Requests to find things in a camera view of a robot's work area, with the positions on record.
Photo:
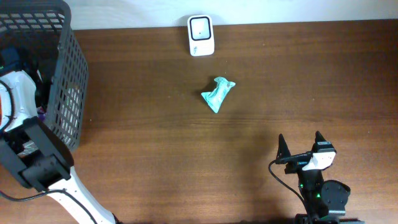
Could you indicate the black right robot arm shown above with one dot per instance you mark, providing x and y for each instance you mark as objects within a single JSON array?
[{"x": 324, "y": 200}]

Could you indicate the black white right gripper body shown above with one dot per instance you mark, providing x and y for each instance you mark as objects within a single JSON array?
[{"x": 295, "y": 163}]

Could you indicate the mint green wipes packet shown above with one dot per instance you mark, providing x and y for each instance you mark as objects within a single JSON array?
[{"x": 215, "y": 98}]

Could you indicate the grey plastic mesh basket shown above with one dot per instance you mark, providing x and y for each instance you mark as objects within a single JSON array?
[{"x": 42, "y": 31}]

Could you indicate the white black barcode scanner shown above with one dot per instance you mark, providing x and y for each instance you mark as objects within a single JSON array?
[{"x": 200, "y": 35}]

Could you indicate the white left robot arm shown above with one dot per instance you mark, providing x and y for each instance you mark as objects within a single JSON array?
[{"x": 36, "y": 157}]

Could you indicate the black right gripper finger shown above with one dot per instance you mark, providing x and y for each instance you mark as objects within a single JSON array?
[
  {"x": 319, "y": 139},
  {"x": 283, "y": 151}
]

